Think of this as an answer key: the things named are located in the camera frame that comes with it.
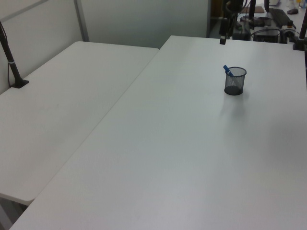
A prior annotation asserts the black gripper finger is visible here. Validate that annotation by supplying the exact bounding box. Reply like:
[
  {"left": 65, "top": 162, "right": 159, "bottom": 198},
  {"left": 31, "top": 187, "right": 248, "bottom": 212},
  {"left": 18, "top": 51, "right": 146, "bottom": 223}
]
[
  {"left": 219, "top": 18, "right": 228, "bottom": 46},
  {"left": 226, "top": 13, "right": 234, "bottom": 40}
]

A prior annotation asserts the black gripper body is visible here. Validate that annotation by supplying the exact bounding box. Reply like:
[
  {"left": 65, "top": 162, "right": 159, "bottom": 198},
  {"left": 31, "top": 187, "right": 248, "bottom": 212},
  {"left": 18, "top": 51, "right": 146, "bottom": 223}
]
[{"left": 224, "top": 0, "right": 244, "bottom": 15}]

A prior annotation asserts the blue and white marker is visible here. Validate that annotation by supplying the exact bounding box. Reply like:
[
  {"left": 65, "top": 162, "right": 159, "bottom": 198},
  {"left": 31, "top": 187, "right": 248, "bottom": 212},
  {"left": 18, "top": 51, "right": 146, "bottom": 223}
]
[{"left": 223, "top": 65, "right": 241, "bottom": 89}]

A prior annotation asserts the dark equipment box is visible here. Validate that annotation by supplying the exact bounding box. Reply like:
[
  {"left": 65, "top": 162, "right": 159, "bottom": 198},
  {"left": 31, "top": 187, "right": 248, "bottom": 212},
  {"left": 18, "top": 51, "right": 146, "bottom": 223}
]
[{"left": 232, "top": 21, "right": 251, "bottom": 41}]

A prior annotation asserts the black monitor stand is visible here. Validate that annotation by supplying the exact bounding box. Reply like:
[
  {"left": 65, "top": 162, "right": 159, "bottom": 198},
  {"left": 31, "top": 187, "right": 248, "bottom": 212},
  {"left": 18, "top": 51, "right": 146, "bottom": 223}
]
[{"left": 239, "top": 0, "right": 272, "bottom": 27}]

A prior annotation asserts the black control box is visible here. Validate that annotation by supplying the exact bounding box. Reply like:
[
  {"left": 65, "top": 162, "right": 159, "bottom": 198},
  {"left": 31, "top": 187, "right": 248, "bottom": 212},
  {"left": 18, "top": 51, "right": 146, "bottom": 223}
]
[{"left": 253, "top": 26, "right": 282, "bottom": 44}]

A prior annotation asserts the black keyboard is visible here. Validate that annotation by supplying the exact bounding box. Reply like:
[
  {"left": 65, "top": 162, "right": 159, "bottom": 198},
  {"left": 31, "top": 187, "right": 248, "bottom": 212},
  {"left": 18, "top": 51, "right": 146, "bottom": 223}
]
[{"left": 269, "top": 8, "right": 290, "bottom": 27}]

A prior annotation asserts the white and black device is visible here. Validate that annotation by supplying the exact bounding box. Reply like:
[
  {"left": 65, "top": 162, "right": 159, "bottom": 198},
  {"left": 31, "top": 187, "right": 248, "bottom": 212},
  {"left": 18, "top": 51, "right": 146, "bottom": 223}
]
[{"left": 280, "top": 21, "right": 297, "bottom": 44}]

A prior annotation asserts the black mesh pen cup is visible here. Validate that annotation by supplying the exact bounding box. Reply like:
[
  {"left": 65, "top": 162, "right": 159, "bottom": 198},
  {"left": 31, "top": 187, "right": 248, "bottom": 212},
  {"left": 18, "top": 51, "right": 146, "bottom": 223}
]
[{"left": 224, "top": 66, "right": 248, "bottom": 96}]

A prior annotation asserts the black camera pole with clamp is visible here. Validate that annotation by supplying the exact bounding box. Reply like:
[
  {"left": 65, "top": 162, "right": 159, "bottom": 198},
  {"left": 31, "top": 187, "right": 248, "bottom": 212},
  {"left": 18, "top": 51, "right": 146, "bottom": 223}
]
[{"left": 292, "top": 11, "right": 307, "bottom": 51}]

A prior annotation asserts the grey partition frame post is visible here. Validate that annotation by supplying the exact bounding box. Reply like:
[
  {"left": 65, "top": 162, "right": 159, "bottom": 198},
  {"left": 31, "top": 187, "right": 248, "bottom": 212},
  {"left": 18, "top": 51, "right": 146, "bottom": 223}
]
[{"left": 73, "top": 0, "right": 90, "bottom": 43}]

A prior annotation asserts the black camera pole with foot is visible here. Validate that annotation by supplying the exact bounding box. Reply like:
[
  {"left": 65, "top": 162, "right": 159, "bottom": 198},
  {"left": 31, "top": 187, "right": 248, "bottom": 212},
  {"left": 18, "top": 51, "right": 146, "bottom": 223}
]
[{"left": 0, "top": 21, "right": 30, "bottom": 90}]

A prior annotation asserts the thin black cable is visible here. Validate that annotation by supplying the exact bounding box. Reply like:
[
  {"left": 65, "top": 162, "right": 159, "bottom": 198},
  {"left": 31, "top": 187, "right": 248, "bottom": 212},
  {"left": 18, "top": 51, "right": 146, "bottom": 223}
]
[{"left": 1, "top": 23, "right": 14, "bottom": 87}]

